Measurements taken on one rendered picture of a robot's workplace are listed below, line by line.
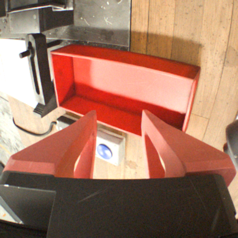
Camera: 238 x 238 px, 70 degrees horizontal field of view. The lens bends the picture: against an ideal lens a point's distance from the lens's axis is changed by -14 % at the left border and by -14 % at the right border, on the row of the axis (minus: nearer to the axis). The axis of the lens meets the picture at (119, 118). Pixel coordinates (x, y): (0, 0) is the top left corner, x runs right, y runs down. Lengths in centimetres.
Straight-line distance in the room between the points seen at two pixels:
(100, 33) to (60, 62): 9
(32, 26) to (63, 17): 6
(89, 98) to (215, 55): 27
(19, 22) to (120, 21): 19
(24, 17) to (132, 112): 27
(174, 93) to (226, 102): 9
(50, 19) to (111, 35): 11
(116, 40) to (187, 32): 12
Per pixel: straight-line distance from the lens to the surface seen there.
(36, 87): 42
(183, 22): 29
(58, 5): 29
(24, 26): 37
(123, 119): 35
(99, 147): 43
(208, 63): 30
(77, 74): 41
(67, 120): 48
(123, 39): 33
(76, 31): 39
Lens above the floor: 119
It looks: 46 degrees down
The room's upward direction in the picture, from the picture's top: 134 degrees counter-clockwise
